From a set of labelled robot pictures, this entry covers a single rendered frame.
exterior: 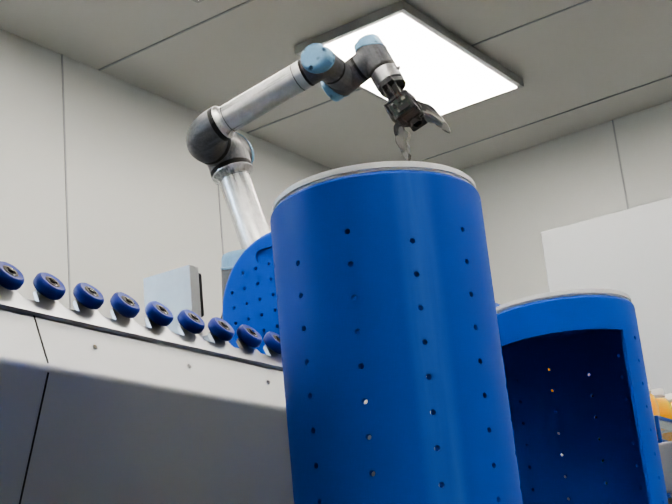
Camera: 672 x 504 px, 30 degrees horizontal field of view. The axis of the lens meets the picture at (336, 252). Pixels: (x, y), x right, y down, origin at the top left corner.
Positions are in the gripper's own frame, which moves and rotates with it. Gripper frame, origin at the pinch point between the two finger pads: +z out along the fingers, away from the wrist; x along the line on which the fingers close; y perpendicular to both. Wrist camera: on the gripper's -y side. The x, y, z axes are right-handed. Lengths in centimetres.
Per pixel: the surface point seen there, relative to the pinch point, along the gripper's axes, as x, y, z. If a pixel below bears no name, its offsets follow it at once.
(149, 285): -32, 110, 47
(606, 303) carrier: 24, 59, 77
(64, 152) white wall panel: -189, -180, -205
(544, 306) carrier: 15, 65, 73
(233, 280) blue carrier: -32, 77, 38
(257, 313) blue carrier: -30, 77, 47
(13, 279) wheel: -26, 157, 61
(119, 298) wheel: -25, 136, 61
